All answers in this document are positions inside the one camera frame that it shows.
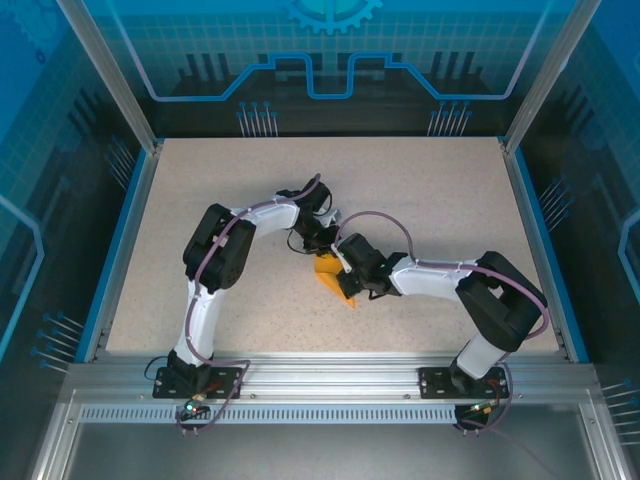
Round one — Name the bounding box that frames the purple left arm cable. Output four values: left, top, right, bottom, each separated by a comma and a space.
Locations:
174, 172, 321, 436

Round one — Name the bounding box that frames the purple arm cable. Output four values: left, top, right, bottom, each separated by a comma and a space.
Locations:
174, 172, 321, 436
334, 209, 551, 436

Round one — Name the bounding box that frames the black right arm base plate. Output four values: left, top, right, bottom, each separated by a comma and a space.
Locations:
418, 366, 507, 400

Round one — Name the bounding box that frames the orange paper sheet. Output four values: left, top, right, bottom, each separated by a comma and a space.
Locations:
313, 252, 359, 309

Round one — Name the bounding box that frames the aluminium cross beam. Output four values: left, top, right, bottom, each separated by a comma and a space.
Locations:
63, 349, 599, 401

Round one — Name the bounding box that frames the aluminium frame post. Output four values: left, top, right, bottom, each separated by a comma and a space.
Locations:
54, 0, 164, 154
502, 0, 604, 154

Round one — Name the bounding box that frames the aluminium table side rail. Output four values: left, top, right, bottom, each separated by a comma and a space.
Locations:
84, 142, 166, 364
501, 139, 575, 362

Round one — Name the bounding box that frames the cable connector with green light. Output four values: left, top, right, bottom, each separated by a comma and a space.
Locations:
182, 394, 210, 417

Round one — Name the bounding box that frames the aluminium lower frame rail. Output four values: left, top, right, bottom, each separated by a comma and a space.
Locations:
579, 394, 632, 480
29, 389, 84, 480

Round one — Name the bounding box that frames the grey metal bottom sheet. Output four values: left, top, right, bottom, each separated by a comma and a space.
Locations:
64, 422, 601, 480

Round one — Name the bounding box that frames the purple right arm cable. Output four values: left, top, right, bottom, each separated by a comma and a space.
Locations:
334, 209, 551, 436

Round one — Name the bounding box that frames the slotted grey cable duct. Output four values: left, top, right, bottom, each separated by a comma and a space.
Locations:
77, 405, 501, 425

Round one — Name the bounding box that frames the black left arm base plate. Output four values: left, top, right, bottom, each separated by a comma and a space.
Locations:
152, 366, 245, 400

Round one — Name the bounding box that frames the blue printed gear panel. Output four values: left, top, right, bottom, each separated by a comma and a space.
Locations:
82, 0, 576, 139

